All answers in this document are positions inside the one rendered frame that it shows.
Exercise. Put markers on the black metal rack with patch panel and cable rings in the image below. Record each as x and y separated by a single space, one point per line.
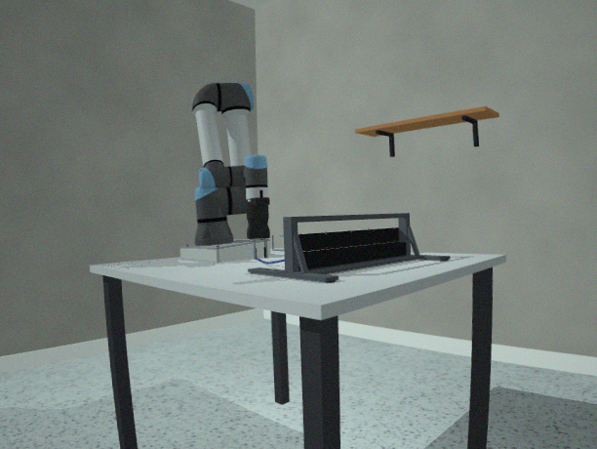
305 265

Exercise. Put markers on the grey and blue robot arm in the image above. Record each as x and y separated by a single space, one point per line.
225 192

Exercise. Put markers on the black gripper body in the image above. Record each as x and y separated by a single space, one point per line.
257 212

